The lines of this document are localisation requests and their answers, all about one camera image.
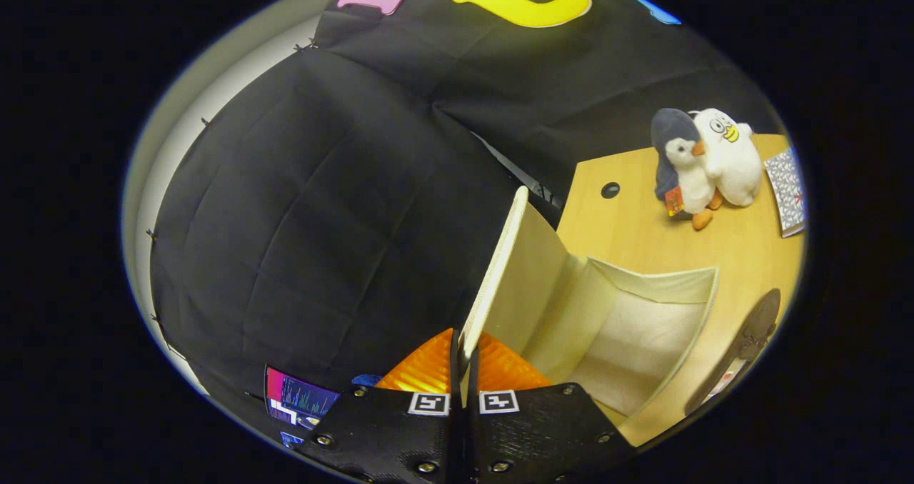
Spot grey patterned book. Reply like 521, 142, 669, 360
763, 146, 808, 239

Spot white duck plush toy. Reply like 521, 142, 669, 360
691, 108, 764, 208

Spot brown fuzzy shoe with bow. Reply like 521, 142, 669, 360
684, 288, 782, 418

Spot grey white penguin plush toy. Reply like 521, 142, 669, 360
650, 108, 723, 231

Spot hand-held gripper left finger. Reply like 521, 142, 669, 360
296, 328, 461, 484

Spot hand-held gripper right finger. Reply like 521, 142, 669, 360
468, 331, 636, 484

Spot cream fabric storage box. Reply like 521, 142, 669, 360
457, 186, 720, 429

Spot black backdrop cloth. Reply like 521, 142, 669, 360
149, 0, 786, 431

